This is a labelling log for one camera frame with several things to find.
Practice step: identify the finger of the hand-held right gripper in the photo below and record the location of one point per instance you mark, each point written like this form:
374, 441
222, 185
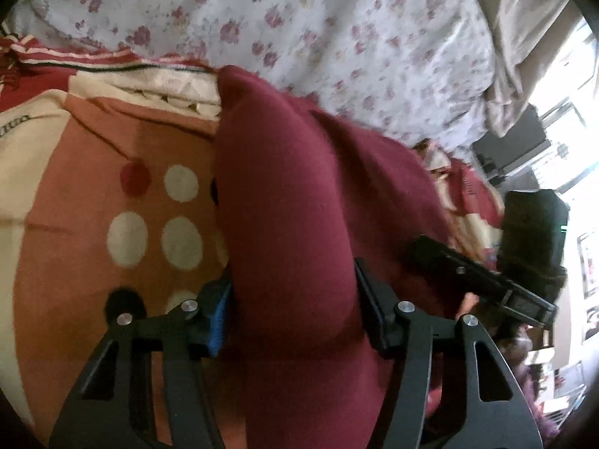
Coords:
468, 276

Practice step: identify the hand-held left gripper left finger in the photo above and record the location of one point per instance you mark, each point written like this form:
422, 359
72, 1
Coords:
220, 311

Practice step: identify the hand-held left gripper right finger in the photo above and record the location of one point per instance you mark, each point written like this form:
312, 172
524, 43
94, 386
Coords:
374, 299

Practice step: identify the maroon sweater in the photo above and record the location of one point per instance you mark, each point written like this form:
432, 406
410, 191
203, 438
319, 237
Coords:
281, 196

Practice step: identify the dark box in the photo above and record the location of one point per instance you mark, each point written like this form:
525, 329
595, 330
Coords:
519, 135

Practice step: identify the bright window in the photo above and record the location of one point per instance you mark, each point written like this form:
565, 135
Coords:
580, 117

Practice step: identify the red and cream printed blanket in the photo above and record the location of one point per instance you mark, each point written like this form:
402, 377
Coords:
70, 196

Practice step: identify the beige cloth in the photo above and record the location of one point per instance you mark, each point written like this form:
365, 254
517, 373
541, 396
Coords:
529, 32

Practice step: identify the floral white duvet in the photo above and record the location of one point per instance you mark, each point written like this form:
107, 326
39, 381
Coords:
327, 32

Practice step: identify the wall picture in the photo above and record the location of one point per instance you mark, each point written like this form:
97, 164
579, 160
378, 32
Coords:
588, 266

